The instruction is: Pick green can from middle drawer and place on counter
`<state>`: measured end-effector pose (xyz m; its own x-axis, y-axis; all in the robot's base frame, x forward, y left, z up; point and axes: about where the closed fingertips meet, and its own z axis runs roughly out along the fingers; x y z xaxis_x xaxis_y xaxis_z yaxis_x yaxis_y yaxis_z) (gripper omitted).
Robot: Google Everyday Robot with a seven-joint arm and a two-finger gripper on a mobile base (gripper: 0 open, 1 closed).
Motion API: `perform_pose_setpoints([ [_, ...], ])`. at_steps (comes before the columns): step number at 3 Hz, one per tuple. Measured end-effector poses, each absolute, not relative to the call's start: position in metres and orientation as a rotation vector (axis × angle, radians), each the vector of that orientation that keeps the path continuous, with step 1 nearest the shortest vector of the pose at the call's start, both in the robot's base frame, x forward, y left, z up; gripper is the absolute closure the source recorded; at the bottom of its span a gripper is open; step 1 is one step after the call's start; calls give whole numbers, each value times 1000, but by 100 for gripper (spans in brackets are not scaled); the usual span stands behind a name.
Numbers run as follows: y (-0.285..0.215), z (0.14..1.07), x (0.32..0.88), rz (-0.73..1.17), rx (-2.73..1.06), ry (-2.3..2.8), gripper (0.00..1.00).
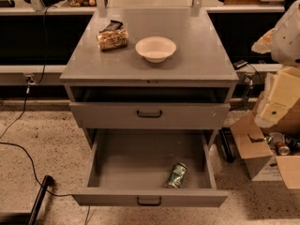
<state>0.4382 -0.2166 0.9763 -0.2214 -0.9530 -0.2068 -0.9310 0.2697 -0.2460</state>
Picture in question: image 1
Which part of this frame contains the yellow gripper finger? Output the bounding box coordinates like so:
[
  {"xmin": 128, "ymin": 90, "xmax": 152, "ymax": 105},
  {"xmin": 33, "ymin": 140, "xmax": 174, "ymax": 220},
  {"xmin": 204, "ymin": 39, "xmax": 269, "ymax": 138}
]
[
  {"xmin": 251, "ymin": 29, "xmax": 274, "ymax": 53},
  {"xmin": 254, "ymin": 67, "xmax": 300, "ymax": 128}
]

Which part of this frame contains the green soda can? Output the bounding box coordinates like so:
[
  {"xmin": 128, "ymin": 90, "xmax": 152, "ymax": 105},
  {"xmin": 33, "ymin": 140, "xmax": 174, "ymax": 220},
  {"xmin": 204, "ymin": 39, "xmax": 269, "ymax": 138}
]
[{"xmin": 166, "ymin": 163, "xmax": 188, "ymax": 188}]

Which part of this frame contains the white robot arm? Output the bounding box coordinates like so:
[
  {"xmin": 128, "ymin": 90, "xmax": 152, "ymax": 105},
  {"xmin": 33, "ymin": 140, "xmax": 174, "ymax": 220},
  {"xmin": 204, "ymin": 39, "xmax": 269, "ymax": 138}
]
[{"xmin": 251, "ymin": 0, "xmax": 300, "ymax": 128}]

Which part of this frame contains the red can in box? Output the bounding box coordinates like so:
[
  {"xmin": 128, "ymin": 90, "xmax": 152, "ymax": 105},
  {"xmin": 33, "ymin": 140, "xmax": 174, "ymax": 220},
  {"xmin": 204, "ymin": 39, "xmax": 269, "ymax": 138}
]
[{"xmin": 275, "ymin": 142, "xmax": 290, "ymax": 156}]

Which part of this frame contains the grey drawer cabinet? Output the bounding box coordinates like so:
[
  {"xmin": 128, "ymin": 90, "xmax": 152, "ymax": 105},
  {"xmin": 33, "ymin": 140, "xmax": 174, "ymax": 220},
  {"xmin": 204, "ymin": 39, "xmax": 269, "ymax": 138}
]
[{"xmin": 60, "ymin": 8, "xmax": 238, "ymax": 142}]

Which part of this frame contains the open grey middle drawer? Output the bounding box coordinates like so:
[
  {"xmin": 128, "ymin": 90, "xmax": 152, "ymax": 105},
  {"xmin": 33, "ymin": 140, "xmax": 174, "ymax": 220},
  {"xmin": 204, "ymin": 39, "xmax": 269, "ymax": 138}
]
[{"xmin": 72, "ymin": 129, "xmax": 228, "ymax": 207}]

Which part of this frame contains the closed grey upper drawer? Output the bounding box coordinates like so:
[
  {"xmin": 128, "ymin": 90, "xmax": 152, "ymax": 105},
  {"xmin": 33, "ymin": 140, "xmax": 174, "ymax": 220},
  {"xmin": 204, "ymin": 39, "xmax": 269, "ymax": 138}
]
[{"xmin": 70, "ymin": 102, "xmax": 230, "ymax": 129}]

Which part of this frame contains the small black device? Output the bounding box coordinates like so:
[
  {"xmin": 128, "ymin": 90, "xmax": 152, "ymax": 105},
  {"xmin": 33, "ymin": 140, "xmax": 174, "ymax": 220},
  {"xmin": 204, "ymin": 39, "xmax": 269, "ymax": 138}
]
[{"xmin": 232, "ymin": 60, "xmax": 248, "ymax": 70}]

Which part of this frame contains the cardboard box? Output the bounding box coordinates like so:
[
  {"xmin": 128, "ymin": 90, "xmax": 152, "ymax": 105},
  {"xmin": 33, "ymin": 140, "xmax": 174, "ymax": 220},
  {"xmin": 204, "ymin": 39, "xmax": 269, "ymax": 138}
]
[{"xmin": 231, "ymin": 93, "xmax": 300, "ymax": 189}]

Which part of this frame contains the white bowl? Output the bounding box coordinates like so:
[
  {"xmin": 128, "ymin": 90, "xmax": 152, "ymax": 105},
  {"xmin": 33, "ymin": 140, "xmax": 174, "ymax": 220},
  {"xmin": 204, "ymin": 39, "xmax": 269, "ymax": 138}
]
[{"xmin": 135, "ymin": 37, "xmax": 176, "ymax": 63}]

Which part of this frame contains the tan snack bag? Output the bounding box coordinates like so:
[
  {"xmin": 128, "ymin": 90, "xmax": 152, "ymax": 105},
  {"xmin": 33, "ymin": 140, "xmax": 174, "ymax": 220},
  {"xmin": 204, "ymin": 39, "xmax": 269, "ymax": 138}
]
[{"xmin": 97, "ymin": 28, "xmax": 128, "ymax": 51}]

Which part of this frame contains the black snack bar wrapper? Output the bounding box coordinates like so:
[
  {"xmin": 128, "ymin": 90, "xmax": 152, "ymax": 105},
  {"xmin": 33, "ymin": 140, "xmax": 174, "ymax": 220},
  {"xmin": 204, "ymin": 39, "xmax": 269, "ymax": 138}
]
[{"xmin": 101, "ymin": 20, "xmax": 123, "ymax": 33}]

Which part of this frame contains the black stand leg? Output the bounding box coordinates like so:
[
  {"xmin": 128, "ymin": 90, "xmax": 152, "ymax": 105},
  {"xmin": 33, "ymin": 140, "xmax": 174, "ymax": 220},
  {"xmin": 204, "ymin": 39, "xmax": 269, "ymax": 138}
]
[{"xmin": 27, "ymin": 175, "xmax": 54, "ymax": 225}]

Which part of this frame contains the black upper drawer handle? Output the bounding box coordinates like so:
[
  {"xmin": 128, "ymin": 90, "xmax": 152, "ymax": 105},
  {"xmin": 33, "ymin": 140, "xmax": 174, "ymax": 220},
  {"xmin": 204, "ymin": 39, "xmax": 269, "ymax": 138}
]
[{"xmin": 136, "ymin": 110, "xmax": 162, "ymax": 119}]

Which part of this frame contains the black drawer handle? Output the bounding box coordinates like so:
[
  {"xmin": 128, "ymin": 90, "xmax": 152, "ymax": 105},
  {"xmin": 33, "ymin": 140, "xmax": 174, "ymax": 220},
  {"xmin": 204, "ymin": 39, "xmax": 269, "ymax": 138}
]
[
  {"xmin": 136, "ymin": 110, "xmax": 162, "ymax": 119},
  {"xmin": 136, "ymin": 197, "xmax": 162, "ymax": 206}
]

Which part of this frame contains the black middle drawer handle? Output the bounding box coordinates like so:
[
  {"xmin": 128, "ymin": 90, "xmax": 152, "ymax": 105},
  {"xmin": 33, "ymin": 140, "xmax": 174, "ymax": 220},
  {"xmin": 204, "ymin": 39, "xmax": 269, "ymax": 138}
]
[{"xmin": 136, "ymin": 197, "xmax": 162, "ymax": 206}]

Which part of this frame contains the black floor cable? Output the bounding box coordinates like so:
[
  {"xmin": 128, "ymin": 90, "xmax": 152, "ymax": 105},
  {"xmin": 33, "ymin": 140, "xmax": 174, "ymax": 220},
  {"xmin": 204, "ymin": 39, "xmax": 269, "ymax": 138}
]
[{"xmin": 0, "ymin": 5, "xmax": 92, "ymax": 225}]

